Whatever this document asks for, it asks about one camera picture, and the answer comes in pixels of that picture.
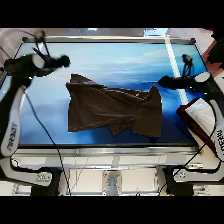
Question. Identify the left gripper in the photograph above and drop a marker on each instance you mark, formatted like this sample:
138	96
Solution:
62	61

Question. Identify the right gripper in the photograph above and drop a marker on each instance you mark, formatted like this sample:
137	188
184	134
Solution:
167	82

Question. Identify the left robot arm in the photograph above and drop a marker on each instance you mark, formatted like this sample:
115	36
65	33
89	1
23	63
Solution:
13	123

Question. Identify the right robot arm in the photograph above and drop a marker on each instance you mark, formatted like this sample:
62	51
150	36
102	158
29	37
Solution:
213	87

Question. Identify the white garment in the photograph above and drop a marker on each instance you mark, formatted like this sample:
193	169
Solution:
201	114

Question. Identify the brown garment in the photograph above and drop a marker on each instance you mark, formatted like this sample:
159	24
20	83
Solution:
106	111

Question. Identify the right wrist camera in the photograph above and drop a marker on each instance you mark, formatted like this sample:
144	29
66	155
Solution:
187	61

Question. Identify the silver frame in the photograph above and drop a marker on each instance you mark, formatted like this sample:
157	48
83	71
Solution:
110	155

